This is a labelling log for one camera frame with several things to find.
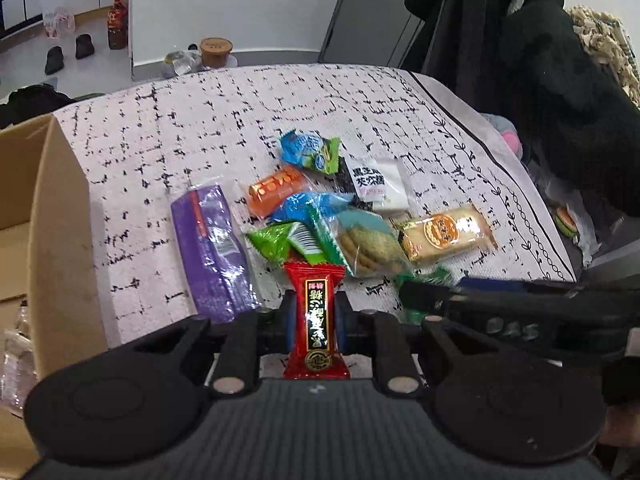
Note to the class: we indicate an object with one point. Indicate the cooking oil bottle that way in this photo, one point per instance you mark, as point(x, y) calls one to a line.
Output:
point(117, 25)

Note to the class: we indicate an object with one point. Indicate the wrapped pack of bottles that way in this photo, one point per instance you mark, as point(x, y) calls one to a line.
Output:
point(57, 22)

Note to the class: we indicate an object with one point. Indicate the green triangular snack packet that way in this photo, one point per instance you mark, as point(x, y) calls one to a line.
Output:
point(274, 241)

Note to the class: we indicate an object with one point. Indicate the yellow cracker packet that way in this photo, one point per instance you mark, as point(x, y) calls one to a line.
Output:
point(442, 232)

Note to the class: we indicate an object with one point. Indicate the orange snack packet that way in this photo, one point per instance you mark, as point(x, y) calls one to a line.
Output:
point(274, 191)

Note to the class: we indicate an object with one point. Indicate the grey cabinet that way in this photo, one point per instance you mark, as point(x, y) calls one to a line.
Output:
point(370, 15)

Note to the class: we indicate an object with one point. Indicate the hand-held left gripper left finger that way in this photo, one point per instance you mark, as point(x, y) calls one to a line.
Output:
point(288, 322)

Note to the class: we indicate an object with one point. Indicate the brown cardboard box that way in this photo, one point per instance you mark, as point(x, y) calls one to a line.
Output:
point(55, 240)

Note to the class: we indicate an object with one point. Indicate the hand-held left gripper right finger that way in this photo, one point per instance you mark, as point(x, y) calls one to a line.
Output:
point(342, 322)

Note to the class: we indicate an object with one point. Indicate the pink and grey plush toy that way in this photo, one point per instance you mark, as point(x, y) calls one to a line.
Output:
point(507, 132)

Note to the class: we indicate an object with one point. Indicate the plain blue snack packet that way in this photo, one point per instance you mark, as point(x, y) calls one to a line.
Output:
point(300, 205)

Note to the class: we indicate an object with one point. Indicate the purple snack packet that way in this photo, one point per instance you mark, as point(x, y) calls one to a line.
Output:
point(215, 255)

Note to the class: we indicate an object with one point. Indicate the brown paper bowl with lid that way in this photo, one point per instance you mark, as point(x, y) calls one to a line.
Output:
point(216, 52)

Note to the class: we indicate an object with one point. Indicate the clear plastic bag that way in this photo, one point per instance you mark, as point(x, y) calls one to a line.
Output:
point(182, 64)

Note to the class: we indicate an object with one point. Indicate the black shoe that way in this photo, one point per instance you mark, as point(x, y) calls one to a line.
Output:
point(54, 60)
point(84, 46)

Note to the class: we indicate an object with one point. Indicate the teal biscuit packet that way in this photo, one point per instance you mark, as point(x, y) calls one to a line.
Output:
point(365, 242)

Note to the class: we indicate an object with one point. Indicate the black coat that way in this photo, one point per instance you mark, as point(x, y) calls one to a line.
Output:
point(540, 60)

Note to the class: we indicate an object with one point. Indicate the small dark green snack packet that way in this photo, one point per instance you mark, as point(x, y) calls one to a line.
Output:
point(432, 276)

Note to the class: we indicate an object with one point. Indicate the crumpled clear plastic wrap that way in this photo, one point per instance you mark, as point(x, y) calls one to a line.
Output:
point(15, 360)

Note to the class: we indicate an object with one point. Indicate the blue and green snack packet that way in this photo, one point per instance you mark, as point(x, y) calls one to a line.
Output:
point(310, 152)

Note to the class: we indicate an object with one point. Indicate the black and white snack packet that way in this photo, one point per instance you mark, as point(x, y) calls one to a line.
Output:
point(372, 182)

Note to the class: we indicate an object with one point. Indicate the red snack packet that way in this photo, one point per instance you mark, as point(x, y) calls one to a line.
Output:
point(314, 317)

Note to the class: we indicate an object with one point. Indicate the burger toy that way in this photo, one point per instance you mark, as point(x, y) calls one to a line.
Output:
point(566, 221)

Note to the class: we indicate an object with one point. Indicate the black bag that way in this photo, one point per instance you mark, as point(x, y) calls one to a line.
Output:
point(30, 102)

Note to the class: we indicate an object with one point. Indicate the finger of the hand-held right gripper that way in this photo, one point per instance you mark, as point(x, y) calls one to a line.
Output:
point(492, 284)
point(422, 296)

